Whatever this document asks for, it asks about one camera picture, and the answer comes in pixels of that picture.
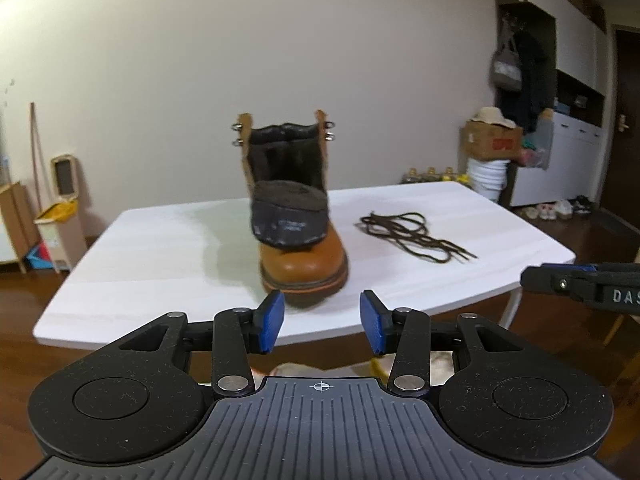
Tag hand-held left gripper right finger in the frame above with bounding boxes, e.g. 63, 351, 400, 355
359, 290, 521, 396

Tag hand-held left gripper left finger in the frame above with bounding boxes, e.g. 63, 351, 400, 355
107, 291, 287, 396

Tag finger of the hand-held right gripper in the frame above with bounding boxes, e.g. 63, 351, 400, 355
520, 263, 601, 306

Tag tan leather boot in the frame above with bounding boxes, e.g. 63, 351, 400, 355
230, 109, 349, 308

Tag dark brown shoelace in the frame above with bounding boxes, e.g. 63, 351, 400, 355
354, 211, 479, 264

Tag row of small shoes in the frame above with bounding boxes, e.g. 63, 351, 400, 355
519, 196, 595, 222

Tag white plastic buckets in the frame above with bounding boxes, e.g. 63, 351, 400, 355
467, 157, 512, 204

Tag cardboard box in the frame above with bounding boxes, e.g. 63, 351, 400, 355
460, 120, 524, 162

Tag row of oil bottles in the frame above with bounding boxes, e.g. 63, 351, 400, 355
401, 166, 472, 186

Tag dark wooden door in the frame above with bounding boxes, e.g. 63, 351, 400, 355
607, 25, 640, 213

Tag white cabinet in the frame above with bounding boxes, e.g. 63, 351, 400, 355
495, 0, 610, 209

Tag cream straw hat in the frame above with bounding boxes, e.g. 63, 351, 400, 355
470, 107, 517, 129

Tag dark hanging coat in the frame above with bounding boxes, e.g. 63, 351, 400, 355
514, 29, 557, 132

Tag grey hanging bag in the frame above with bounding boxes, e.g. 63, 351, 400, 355
489, 34, 524, 93

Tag beige trash bin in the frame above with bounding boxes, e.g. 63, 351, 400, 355
34, 154, 89, 274

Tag flat cardboard sheets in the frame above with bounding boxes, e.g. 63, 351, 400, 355
0, 180, 42, 275

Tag thin wooden stick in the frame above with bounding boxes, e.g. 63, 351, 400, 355
29, 102, 45, 211

